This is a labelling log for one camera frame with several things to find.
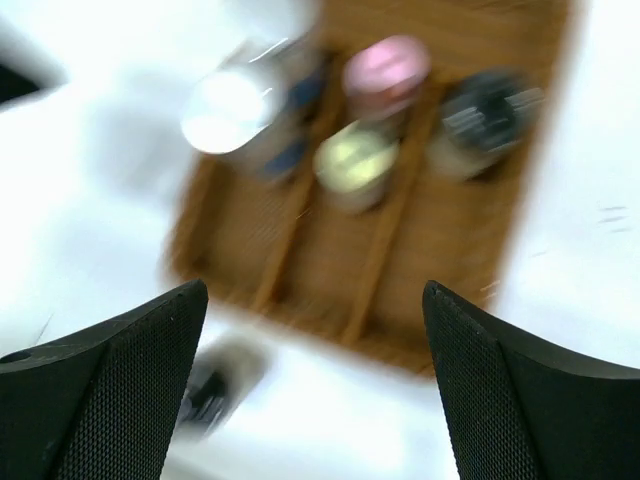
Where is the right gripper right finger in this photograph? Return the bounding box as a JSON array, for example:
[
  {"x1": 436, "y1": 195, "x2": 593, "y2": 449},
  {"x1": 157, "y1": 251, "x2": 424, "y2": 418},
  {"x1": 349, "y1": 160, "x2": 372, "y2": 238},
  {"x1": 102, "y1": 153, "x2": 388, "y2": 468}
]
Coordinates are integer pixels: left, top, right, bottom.
[{"x1": 422, "y1": 281, "x2": 639, "y2": 479}]

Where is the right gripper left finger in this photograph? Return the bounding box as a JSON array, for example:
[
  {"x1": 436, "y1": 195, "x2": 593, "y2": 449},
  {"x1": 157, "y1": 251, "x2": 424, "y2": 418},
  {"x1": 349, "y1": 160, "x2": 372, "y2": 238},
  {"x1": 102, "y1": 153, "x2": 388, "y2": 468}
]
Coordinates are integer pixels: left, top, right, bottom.
[{"x1": 1, "y1": 280, "x2": 208, "y2": 480}]

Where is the black-cap spice jar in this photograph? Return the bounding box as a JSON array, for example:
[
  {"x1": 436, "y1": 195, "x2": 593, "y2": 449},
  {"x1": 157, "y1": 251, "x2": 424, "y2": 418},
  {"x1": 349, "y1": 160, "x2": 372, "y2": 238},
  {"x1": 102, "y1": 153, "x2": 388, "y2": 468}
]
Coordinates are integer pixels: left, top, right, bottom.
[
  {"x1": 174, "y1": 336, "x2": 270, "y2": 439},
  {"x1": 425, "y1": 68, "x2": 545, "y2": 181}
]

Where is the yellow-lid spice jar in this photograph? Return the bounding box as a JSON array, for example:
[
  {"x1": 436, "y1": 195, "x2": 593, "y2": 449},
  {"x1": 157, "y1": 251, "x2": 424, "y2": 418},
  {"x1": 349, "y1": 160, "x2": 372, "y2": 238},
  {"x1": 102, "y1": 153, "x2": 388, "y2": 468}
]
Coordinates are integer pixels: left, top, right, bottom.
[{"x1": 313, "y1": 121, "x2": 400, "y2": 213}]

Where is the white-lid jar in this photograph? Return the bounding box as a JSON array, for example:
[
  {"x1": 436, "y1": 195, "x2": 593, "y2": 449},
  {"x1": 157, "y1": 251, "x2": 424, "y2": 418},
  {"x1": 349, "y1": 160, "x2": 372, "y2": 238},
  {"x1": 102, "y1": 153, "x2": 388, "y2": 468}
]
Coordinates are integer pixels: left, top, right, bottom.
[{"x1": 181, "y1": 35, "x2": 328, "y2": 183}]

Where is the pink-lid spice jar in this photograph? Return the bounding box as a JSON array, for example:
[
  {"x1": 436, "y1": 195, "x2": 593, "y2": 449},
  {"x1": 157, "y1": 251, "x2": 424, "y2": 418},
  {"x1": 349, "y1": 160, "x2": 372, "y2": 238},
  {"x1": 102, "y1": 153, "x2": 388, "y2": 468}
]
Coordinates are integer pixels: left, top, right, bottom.
[{"x1": 342, "y1": 35, "x2": 431, "y2": 123}]

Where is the brown wicker divided basket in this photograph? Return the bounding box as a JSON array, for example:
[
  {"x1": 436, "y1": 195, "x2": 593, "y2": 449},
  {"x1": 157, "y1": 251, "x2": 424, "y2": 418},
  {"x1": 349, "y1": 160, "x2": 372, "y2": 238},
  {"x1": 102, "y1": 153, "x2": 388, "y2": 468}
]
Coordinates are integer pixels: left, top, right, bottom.
[{"x1": 167, "y1": 1, "x2": 574, "y2": 376}]

